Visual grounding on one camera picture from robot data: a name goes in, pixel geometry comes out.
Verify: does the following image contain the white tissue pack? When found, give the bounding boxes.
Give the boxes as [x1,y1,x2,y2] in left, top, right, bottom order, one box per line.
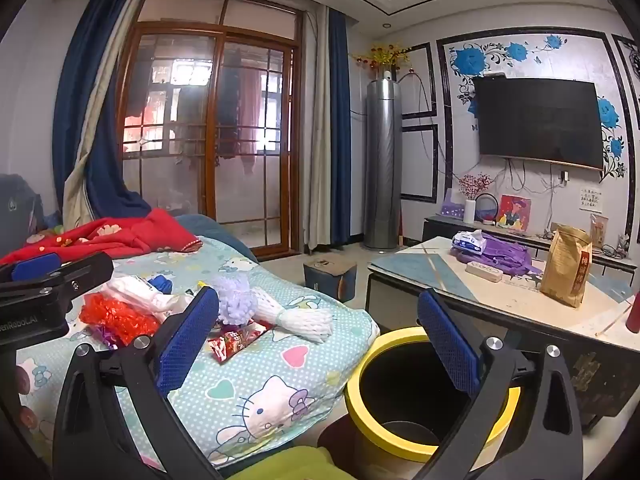
[451,230,487,253]

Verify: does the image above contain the clear snack packet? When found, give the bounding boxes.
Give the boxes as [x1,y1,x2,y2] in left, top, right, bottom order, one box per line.
[590,214,610,248]

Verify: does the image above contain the white plastic bag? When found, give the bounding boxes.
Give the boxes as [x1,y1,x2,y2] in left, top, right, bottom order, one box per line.
[102,275,193,321]

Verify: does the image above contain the white foam fruit net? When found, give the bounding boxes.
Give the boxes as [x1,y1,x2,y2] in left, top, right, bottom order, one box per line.
[250,287,335,345]

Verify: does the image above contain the yellow artificial flowers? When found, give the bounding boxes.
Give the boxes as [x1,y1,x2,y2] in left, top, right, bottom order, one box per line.
[352,42,413,81]

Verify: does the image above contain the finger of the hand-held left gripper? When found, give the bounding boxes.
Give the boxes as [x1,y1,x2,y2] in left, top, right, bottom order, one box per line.
[0,251,115,306]

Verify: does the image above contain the colourful portrait painting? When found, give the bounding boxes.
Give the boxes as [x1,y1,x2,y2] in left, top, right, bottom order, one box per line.
[497,195,532,232]

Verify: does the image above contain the cartoon printed blanket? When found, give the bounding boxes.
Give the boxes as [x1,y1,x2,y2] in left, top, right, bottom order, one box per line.
[15,235,381,471]

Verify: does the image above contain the television cabinet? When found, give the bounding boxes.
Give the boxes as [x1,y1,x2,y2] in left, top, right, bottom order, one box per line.
[422,215,638,273]

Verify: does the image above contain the purple cloth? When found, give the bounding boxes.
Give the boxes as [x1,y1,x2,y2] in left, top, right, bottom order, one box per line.
[450,232,543,277]

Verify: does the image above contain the dark grey bag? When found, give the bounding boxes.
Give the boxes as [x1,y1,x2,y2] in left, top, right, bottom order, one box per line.
[0,174,43,256]

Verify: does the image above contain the blue storage stool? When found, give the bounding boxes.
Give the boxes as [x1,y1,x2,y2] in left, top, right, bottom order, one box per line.
[303,258,358,303]

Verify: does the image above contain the red foam fruit net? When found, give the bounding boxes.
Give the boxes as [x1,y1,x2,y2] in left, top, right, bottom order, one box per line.
[79,292,161,348]

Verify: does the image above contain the brown paper bag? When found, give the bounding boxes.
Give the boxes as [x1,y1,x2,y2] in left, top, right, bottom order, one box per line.
[540,225,593,308]

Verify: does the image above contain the hanging pink garment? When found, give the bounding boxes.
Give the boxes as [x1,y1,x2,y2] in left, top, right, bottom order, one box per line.
[237,67,263,176]

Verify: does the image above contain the white vase with red flowers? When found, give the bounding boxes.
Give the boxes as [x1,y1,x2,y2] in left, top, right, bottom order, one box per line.
[457,172,493,224]

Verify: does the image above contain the blue sofa armrest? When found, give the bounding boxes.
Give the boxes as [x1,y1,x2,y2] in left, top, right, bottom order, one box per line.
[172,214,258,263]

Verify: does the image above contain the grey standing air conditioner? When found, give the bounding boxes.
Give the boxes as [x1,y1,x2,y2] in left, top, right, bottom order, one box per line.
[364,72,403,252]

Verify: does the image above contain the round blue ornament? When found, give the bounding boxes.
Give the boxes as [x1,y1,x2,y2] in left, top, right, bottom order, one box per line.
[475,192,501,226]

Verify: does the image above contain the purple candy wrapper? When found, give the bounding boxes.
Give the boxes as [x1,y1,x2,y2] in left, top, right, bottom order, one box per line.
[97,325,123,351]

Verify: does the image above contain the white power strip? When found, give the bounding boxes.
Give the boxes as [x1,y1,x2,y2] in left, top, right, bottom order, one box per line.
[465,261,503,280]

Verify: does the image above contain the yellow trash bin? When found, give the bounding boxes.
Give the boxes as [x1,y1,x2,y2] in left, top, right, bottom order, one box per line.
[344,326,521,463]

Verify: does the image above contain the red snack wrapper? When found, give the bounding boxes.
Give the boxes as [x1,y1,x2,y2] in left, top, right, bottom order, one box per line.
[207,322,273,363]

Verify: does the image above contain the wooden sliding glass door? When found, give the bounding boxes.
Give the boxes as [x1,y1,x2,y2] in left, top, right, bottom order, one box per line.
[116,0,305,256]

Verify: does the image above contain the blue and beige curtain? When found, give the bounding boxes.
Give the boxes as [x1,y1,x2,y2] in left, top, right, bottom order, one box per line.
[306,5,352,253]
[52,0,151,228]

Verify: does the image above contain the person's left hand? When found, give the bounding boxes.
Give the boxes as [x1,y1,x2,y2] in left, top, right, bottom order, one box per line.
[14,364,36,433]

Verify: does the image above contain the red blanket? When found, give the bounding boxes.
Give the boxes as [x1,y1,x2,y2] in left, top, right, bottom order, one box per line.
[0,208,203,266]

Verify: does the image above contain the coffee table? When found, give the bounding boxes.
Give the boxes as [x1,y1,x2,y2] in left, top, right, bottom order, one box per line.
[365,236,640,433]

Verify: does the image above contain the green cushion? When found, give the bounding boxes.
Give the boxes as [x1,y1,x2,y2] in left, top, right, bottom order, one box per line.
[227,444,351,480]

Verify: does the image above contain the purple foam fruit net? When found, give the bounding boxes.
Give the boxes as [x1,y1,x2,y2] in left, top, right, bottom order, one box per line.
[210,272,256,326]

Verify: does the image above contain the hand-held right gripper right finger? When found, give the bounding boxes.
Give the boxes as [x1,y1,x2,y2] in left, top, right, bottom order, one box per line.
[416,287,586,480]

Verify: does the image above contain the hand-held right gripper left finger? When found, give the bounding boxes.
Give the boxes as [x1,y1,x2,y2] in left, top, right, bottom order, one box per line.
[52,286,223,480]

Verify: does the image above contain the black television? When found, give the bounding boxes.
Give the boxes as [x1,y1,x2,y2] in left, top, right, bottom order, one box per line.
[472,75,605,171]

